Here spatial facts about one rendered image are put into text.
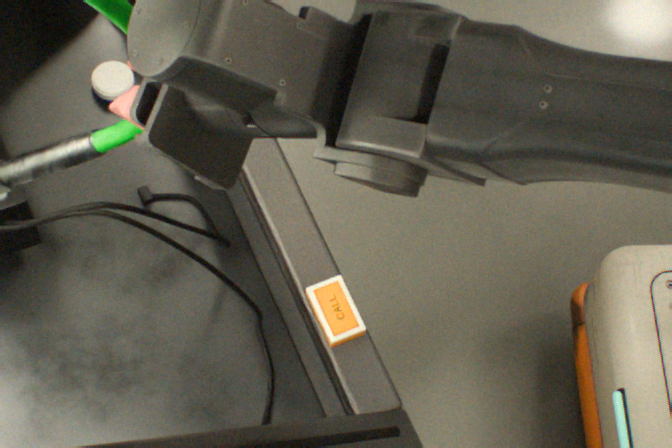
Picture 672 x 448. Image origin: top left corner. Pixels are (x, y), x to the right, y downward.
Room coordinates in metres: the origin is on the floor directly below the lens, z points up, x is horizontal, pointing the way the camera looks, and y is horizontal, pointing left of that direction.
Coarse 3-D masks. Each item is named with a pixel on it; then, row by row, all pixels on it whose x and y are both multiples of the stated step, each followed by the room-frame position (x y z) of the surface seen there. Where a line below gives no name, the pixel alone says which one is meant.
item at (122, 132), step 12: (84, 0) 0.39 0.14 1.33; (96, 0) 0.40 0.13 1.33; (108, 0) 0.40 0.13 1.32; (120, 0) 0.40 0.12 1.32; (108, 12) 0.40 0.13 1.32; (120, 12) 0.40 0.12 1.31; (120, 24) 0.40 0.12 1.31; (96, 132) 0.40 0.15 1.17; (108, 132) 0.40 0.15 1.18; (120, 132) 0.40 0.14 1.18; (132, 132) 0.40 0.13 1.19; (96, 144) 0.39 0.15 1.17; (108, 144) 0.39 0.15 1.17; (120, 144) 0.39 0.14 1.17
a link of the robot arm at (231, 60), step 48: (144, 0) 0.36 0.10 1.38; (192, 0) 0.34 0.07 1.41; (240, 0) 0.34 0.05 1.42; (384, 0) 0.37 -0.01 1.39; (144, 48) 0.33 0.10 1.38; (192, 48) 0.32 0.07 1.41; (240, 48) 0.32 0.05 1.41; (288, 48) 0.33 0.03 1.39; (336, 48) 0.35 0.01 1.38; (240, 96) 0.32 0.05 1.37; (288, 96) 0.32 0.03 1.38; (336, 96) 0.33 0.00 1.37
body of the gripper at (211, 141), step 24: (168, 96) 0.36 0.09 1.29; (192, 96) 0.36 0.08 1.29; (168, 120) 0.35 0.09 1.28; (192, 120) 0.36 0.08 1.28; (216, 120) 0.35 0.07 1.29; (240, 120) 0.34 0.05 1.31; (144, 144) 0.34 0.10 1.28; (168, 144) 0.34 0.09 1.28; (192, 144) 0.35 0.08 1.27; (216, 144) 0.35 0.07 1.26; (240, 144) 0.36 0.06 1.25; (192, 168) 0.34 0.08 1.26; (216, 168) 0.34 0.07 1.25; (240, 168) 0.35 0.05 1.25
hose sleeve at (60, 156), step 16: (64, 144) 0.40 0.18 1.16; (80, 144) 0.40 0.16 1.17; (16, 160) 0.39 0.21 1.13; (32, 160) 0.39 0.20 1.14; (48, 160) 0.39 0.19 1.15; (64, 160) 0.39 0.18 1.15; (80, 160) 0.39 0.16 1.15; (0, 176) 0.39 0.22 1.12; (16, 176) 0.39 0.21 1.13; (32, 176) 0.39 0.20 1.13
